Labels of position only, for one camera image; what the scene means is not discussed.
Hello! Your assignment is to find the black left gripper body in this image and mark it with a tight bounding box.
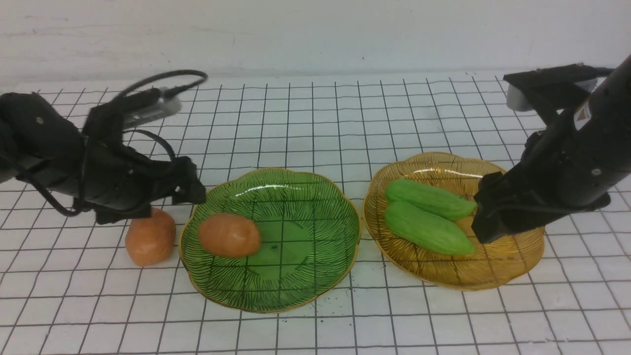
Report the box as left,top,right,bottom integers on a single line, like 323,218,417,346
72,106,175,224

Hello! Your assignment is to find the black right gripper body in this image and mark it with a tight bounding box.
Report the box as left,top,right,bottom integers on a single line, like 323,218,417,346
505,126,612,232

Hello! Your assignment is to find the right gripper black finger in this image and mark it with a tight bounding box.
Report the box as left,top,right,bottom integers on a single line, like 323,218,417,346
471,172,517,244

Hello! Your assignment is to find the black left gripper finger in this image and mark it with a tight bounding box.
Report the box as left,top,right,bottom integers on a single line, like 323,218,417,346
171,156,207,205

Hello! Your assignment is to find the green cucumber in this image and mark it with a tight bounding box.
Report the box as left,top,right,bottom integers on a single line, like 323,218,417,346
385,179,477,221
385,201,476,256

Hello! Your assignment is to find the orange potato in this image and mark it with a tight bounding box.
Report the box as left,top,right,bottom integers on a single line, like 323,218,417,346
125,207,176,267
198,213,262,258

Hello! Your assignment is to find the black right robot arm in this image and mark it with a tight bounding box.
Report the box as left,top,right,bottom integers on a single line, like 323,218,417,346
472,58,631,244

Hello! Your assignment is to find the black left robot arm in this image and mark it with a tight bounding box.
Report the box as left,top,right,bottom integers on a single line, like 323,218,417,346
1,88,207,225

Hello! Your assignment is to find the amber glass plate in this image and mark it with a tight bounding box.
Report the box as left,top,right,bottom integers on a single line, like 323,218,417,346
363,151,546,291

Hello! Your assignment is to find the white grid tablecloth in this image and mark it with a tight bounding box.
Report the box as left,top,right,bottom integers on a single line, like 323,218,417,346
0,73,630,355

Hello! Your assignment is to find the green glass plate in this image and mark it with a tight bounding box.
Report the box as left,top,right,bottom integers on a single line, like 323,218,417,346
178,168,362,313

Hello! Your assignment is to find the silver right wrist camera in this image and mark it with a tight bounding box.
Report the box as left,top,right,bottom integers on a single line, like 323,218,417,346
506,79,598,112

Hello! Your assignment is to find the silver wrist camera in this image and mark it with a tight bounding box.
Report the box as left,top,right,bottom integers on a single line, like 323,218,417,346
122,87,182,130
506,79,598,112

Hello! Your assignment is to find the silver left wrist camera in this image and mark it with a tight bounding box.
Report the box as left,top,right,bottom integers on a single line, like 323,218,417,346
122,87,182,130

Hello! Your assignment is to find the black left camera cable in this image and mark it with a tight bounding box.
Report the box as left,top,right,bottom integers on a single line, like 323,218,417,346
111,70,209,107

